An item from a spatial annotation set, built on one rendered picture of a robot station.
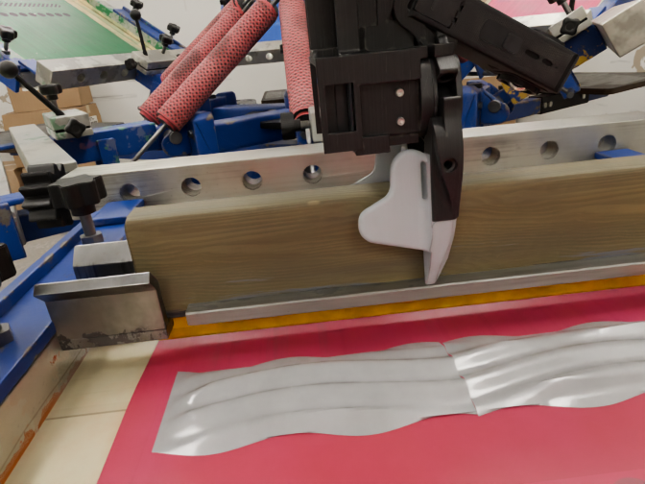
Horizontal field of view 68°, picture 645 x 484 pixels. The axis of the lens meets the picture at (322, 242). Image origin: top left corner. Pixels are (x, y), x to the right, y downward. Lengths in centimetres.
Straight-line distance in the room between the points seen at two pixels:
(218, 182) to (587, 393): 40
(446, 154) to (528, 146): 33
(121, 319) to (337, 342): 15
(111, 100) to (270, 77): 139
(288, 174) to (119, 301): 27
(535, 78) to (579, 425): 20
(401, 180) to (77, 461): 24
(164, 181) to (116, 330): 25
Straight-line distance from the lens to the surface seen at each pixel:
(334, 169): 55
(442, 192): 29
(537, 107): 175
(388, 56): 28
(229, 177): 55
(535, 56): 33
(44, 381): 35
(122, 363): 38
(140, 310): 34
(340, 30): 29
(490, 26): 31
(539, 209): 35
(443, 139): 28
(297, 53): 85
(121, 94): 467
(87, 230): 48
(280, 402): 30
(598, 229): 38
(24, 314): 38
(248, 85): 446
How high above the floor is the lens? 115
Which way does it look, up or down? 23 degrees down
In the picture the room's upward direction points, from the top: 5 degrees counter-clockwise
